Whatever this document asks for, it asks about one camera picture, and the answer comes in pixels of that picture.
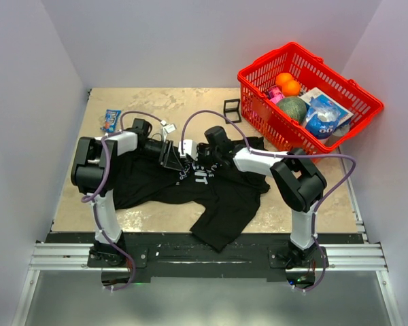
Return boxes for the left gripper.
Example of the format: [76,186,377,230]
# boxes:
[131,139,184,170]

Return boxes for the black printed t-shirt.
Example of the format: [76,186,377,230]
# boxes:
[113,153,270,252]

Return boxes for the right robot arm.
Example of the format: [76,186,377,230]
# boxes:
[193,126,327,269]

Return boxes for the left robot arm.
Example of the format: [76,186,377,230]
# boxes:
[71,118,182,267]

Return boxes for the blue candy packet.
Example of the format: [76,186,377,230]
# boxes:
[100,109,122,134]

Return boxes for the pink be you box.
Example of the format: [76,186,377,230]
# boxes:
[265,86,285,105]

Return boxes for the green netted melon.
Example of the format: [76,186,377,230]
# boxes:
[276,96,307,124]

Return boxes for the red plastic shopping basket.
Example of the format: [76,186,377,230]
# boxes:
[237,42,384,154]

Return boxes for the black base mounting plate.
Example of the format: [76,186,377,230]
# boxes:
[46,232,365,285]

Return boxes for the lower orange fruit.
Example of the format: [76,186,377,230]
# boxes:
[282,79,301,97]

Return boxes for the orange fruit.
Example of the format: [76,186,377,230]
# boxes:
[275,73,293,87]
[282,79,301,97]

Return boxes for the upper orange fruit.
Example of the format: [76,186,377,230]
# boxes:
[275,73,293,87]

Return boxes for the blue plastic package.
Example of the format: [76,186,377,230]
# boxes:
[305,100,339,141]

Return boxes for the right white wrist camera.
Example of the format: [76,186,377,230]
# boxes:
[178,139,198,161]

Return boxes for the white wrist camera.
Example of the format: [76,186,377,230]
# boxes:
[178,139,198,161]
[161,122,176,141]

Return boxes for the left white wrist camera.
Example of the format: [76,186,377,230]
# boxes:
[161,122,176,141]

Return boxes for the black wire frame cube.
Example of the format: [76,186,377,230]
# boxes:
[222,98,242,124]

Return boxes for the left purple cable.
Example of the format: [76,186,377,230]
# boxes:
[80,110,167,291]

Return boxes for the purple cable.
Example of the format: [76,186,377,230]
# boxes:
[80,110,167,291]
[183,109,357,293]

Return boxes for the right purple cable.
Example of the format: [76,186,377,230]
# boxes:
[183,109,357,293]

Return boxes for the aluminium rail frame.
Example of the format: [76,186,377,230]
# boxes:
[13,195,403,325]

